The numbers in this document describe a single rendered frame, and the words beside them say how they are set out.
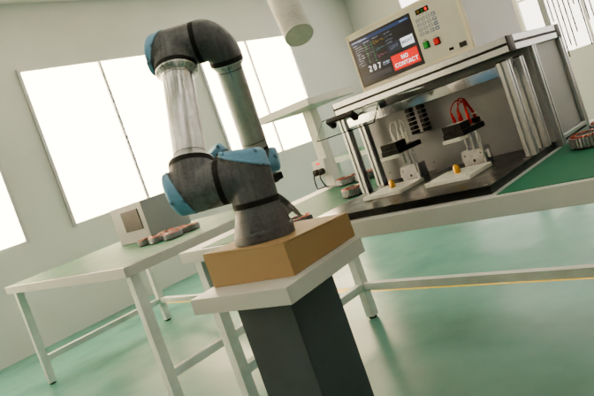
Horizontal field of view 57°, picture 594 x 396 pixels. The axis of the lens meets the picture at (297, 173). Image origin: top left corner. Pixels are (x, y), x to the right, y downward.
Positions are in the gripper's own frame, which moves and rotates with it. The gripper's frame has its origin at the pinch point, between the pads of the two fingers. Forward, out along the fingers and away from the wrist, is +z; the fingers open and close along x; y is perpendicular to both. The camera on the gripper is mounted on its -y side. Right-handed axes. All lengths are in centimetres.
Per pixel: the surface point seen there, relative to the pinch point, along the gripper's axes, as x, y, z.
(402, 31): 35, -59, -18
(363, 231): 32.9, 2.2, 8.1
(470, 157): 44, -38, 21
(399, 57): 31, -55, -12
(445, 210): 60, -4, 9
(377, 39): 25, -58, -20
